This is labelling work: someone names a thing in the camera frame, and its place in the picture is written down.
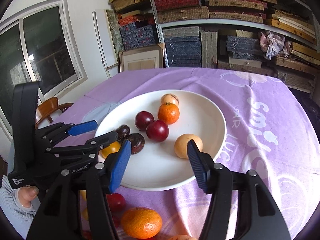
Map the yellow orange tomato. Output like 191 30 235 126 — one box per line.
99 141 121 158

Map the dark red plum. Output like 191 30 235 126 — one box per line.
146 120 169 142
135 111 155 131

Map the person's left hand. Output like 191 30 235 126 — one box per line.
15 185 39 209

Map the dark purple fruit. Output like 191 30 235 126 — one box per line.
115 124 131 143
127 133 145 154

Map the large yellow pear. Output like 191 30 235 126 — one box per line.
79 190 88 221

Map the light blue knit sleeve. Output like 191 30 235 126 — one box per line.
1 176 36 239

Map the wooden chair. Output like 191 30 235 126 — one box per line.
35 97 74 128

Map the dark red plum on plate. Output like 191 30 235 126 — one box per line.
135 111 155 131

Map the red cherry tomato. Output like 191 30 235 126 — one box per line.
106 193 126 213

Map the peach striped tomato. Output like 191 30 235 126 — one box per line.
168 235 197 240

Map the white oval plate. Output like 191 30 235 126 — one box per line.
94 89 228 192

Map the small mandarin on plate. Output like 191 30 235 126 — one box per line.
157 103 180 125

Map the large orange mandarin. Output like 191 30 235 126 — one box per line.
120 207 163 239

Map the purple tablecloth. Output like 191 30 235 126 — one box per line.
54 67 319 239

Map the pale yellow fruit on plate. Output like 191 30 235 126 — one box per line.
174 134 203 159

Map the beige striped fruit on plate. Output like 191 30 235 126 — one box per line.
161 93 180 106

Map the white board leaning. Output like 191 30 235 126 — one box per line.
92 9 124 78

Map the window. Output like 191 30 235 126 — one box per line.
1 0 87 137

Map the framed picture leaning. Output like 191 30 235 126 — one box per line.
119 43 165 72

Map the pink cloth bundle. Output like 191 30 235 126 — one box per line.
258 31 291 61

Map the metal shelf with boxes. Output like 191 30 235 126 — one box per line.
110 0 319 93

